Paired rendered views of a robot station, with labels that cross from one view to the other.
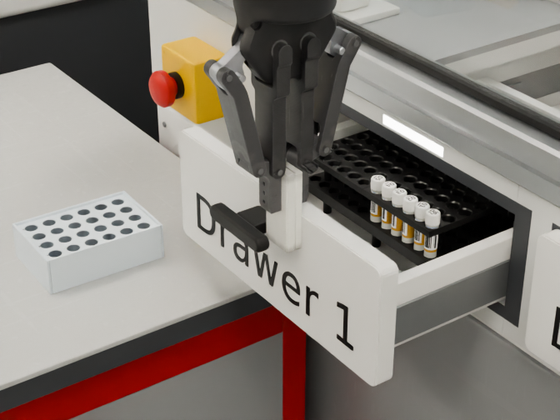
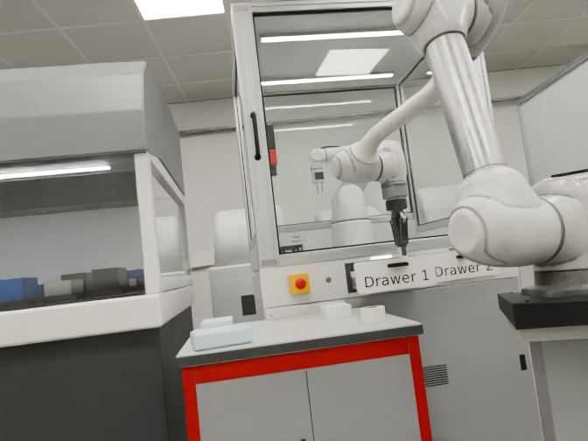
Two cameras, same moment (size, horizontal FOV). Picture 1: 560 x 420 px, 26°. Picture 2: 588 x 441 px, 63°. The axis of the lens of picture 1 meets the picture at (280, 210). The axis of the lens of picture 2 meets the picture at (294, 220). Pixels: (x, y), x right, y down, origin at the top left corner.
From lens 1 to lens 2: 179 cm
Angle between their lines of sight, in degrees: 70
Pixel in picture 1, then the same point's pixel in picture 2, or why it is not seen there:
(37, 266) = (344, 311)
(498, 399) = (422, 306)
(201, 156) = (365, 265)
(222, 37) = (302, 269)
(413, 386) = not seen: hidden behind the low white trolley
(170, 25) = (274, 278)
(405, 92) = (377, 248)
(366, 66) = (363, 248)
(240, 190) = (382, 264)
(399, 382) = not seen: hidden behind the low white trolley
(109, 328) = not seen: hidden behind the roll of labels
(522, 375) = (425, 295)
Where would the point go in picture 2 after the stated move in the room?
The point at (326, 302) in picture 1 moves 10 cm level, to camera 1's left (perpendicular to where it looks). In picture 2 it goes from (418, 273) to (410, 276)
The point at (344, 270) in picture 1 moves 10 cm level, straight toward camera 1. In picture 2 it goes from (422, 261) to (451, 258)
